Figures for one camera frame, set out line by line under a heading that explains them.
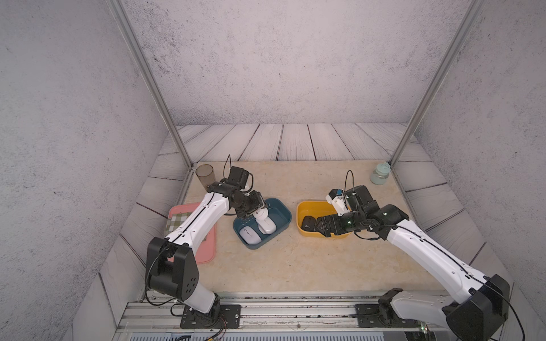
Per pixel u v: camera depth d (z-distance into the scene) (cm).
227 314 73
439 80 87
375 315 70
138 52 79
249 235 91
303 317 74
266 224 94
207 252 91
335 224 66
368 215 57
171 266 43
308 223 96
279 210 99
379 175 108
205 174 100
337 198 70
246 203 71
